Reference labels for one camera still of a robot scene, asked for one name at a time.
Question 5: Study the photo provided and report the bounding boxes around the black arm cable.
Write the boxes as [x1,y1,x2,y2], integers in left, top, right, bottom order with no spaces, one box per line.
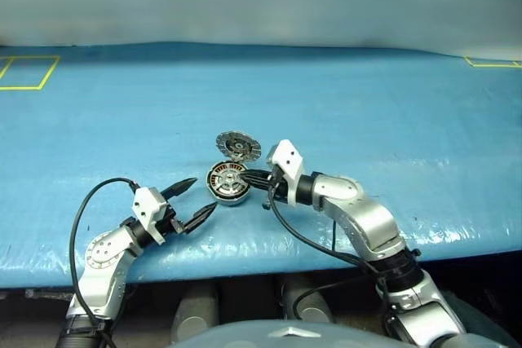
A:
[68,178,142,348]
[267,184,409,341]

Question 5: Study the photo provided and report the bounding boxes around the blue plastic table cover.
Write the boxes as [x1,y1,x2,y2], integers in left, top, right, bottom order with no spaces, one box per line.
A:
[0,41,522,289]

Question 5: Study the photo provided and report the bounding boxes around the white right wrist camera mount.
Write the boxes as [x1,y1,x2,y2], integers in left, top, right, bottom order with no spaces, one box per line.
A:
[266,139,307,206]

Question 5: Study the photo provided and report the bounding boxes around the grey rounded shape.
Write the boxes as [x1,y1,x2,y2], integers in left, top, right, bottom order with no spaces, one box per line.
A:
[170,282,221,343]
[280,276,334,324]

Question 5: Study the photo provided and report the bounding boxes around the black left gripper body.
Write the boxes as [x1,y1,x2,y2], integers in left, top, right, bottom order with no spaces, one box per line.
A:
[157,205,185,240]

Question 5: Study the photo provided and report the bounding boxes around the silver finned motor lid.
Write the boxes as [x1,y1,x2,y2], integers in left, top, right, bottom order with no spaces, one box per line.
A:
[215,130,262,161]

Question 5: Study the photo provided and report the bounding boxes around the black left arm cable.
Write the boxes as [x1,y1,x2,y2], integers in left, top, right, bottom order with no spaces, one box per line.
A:
[68,178,142,348]

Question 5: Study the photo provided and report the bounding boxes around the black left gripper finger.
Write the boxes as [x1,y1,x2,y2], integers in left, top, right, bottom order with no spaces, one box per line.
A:
[160,178,198,200]
[181,201,219,236]

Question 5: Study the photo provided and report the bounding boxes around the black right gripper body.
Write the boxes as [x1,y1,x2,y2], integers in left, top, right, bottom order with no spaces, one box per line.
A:
[263,165,289,211]

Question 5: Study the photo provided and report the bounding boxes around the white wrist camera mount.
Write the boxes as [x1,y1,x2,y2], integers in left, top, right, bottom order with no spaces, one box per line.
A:
[132,186,169,246]
[266,139,307,206]

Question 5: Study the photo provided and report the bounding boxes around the motor stator base copper coils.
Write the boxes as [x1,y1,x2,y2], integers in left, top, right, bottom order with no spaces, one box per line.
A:
[206,159,251,207]

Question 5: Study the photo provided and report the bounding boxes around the grey robot torso with logo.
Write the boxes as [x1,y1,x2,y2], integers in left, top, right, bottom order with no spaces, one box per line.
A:
[169,290,517,348]

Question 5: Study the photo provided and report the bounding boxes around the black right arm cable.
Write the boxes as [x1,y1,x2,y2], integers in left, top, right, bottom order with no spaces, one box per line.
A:
[267,184,409,341]

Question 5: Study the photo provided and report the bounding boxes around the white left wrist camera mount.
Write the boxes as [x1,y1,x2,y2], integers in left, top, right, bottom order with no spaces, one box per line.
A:
[132,186,169,246]

